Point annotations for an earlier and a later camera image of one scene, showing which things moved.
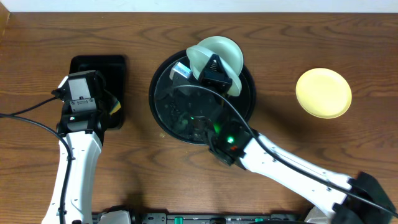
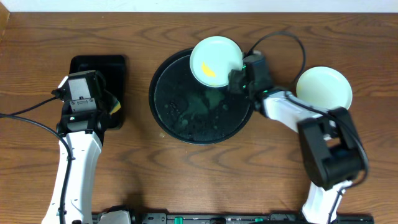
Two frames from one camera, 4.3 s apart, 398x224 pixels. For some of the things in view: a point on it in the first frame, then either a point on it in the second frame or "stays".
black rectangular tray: x=112 y=68 stays
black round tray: x=186 y=109 stays
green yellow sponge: x=118 y=106 stays
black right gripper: x=216 y=80 to x=235 y=81
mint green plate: x=227 y=52 to x=324 y=86
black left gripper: x=97 y=78 stays
